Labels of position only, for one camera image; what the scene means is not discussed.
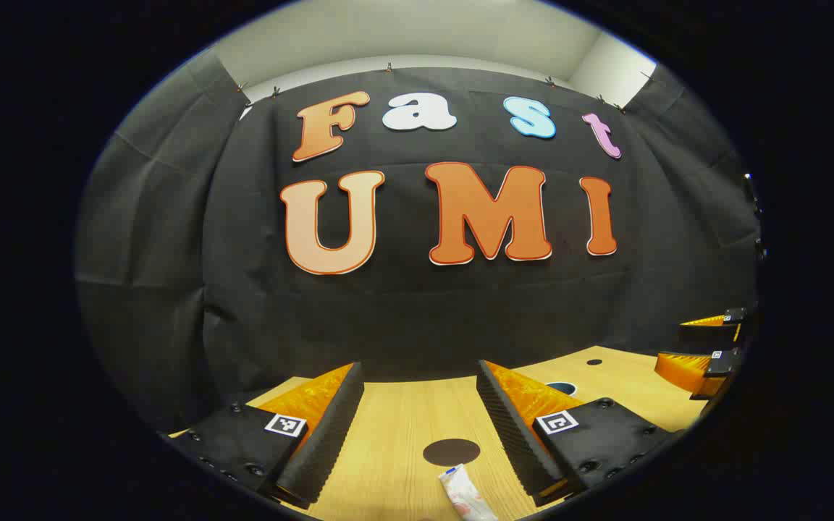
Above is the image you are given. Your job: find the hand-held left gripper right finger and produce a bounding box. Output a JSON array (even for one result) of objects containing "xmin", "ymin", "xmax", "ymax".
[{"xmin": 476, "ymin": 360, "xmax": 686, "ymax": 509}]

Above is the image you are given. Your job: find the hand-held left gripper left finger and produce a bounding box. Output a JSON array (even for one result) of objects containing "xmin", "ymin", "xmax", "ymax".
[{"xmin": 169, "ymin": 362, "xmax": 365, "ymax": 511}]

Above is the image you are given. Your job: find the dark brown round coaster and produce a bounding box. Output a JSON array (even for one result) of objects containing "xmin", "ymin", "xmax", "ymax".
[{"xmin": 423, "ymin": 438, "xmax": 481, "ymax": 467}]

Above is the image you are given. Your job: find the white toothpaste tube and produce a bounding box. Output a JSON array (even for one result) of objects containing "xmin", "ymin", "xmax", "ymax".
[{"xmin": 439, "ymin": 465, "xmax": 499, "ymax": 521}]

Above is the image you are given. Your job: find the wooden desktop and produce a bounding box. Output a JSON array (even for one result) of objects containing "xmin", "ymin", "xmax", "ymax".
[{"xmin": 171, "ymin": 346, "xmax": 711, "ymax": 521}]

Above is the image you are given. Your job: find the black backdrop cloth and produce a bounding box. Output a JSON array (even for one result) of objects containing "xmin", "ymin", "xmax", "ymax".
[{"xmin": 73, "ymin": 47, "xmax": 764, "ymax": 435}]

